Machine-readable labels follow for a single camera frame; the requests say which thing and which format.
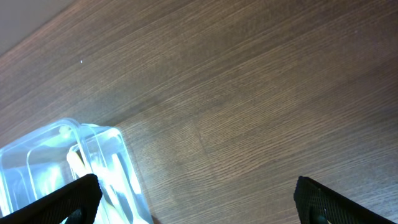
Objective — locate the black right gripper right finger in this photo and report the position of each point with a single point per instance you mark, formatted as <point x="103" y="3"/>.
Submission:
<point x="317" y="204"/>

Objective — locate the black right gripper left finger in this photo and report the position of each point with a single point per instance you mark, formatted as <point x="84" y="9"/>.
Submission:
<point x="76" y="202"/>

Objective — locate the yellow plastic spoon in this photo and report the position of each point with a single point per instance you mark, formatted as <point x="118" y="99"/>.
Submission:
<point x="76" y="164"/>

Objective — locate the clear right plastic container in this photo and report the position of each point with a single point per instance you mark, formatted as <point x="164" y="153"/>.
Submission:
<point x="104" y="154"/>

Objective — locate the clear plastic container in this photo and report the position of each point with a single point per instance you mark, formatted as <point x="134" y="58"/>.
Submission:
<point x="104" y="154"/>
<point x="35" y="165"/>

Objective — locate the clear left plastic container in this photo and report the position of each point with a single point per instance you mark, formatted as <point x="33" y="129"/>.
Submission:
<point x="35" y="165"/>

